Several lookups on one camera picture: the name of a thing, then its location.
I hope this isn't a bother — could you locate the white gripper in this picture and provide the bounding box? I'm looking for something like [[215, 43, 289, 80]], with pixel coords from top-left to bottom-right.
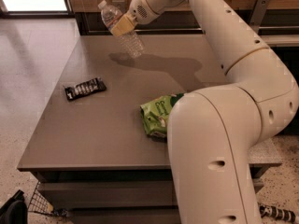
[[110, 0, 158, 37]]

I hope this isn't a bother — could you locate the clear plastic water bottle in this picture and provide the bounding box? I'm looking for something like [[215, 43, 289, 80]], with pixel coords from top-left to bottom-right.
[[98, 0, 144, 58]]

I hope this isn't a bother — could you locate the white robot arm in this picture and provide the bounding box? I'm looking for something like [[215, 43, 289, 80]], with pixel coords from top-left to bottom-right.
[[115, 0, 298, 224]]

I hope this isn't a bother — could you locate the black snack bar wrapper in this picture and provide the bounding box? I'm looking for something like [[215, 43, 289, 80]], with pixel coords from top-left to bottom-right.
[[64, 77, 107, 101]]

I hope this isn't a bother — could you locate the green dang chips bag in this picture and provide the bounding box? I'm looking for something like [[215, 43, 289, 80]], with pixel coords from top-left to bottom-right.
[[140, 93, 184, 138]]

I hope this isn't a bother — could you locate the grey drawer cabinet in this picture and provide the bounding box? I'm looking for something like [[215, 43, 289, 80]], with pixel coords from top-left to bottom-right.
[[17, 34, 283, 224]]

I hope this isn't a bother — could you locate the black object at corner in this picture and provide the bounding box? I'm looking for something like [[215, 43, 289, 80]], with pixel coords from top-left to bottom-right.
[[0, 189, 28, 224]]

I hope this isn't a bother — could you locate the metal wall bracket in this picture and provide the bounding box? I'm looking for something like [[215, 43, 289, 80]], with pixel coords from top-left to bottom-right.
[[249, 0, 271, 33]]

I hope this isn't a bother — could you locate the black wire mesh basket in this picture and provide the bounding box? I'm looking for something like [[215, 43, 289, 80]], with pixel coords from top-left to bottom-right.
[[28, 183, 67, 217]]

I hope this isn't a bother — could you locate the black white striped cable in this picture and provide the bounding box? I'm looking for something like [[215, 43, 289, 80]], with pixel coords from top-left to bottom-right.
[[258, 203, 297, 224]]

